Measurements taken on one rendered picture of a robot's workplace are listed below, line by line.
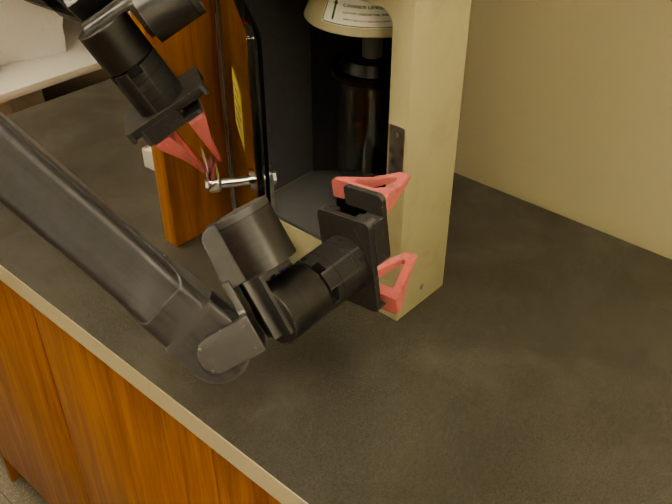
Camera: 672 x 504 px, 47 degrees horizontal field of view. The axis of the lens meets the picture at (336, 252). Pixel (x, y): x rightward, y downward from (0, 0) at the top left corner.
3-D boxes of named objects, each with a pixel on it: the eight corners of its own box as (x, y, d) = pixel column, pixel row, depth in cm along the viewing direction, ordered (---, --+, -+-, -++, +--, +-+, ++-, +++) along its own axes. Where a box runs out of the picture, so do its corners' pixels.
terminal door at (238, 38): (240, 213, 121) (217, -53, 98) (273, 341, 97) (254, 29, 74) (235, 214, 121) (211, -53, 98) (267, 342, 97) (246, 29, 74)
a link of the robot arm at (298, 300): (263, 352, 71) (297, 347, 67) (226, 288, 70) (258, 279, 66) (313, 313, 76) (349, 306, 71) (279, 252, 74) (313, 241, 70)
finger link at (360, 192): (431, 161, 76) (371, 203, 70) (435, 224, 79) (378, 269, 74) (377, 148, 80) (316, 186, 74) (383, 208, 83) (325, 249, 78)
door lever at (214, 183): (243, 156, 96) (241, 137, 94) (254, 195, 88) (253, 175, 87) (199, 161, 95) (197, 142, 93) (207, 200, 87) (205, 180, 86)
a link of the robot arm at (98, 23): (71, 22, 83) (71, 37, 78) (124, -15, 82) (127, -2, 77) (113, 74, 86) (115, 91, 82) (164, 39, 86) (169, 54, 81)
